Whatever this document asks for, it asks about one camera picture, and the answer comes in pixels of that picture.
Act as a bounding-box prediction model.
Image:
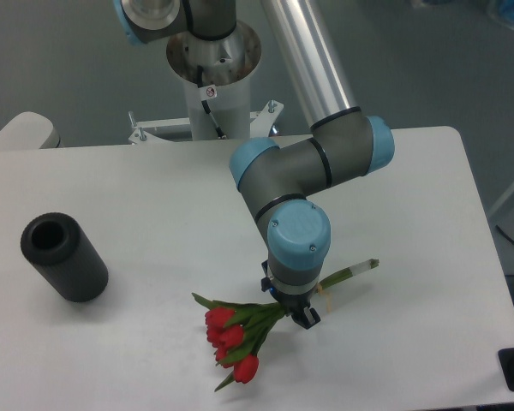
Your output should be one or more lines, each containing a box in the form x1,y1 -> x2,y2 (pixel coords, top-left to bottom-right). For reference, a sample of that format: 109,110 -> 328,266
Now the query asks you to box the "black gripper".
260,260 -> 321,329

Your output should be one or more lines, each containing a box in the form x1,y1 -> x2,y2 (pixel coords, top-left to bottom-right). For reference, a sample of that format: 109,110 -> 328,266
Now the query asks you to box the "red tulip bouquet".
191,258 -> 380,393

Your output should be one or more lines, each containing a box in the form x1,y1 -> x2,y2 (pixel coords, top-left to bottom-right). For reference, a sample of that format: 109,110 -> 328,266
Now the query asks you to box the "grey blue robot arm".
115,1 -> 395,328

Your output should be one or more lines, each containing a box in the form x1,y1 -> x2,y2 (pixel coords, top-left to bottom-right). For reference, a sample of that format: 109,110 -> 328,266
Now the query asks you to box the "black ribbed cylindrical vase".
20,212 -> 109,302

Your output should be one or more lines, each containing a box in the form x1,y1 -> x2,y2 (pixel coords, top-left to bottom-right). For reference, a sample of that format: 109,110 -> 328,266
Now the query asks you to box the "white chair armrest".
0,111 -> 63,152

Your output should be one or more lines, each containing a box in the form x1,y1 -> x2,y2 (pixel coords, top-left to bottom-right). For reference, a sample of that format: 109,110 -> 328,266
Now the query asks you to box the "black floor cable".
495,225 -> 514,252

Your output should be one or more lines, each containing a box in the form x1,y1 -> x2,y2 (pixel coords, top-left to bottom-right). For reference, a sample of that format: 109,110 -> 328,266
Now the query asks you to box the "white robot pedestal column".
166,21 -> 261,140

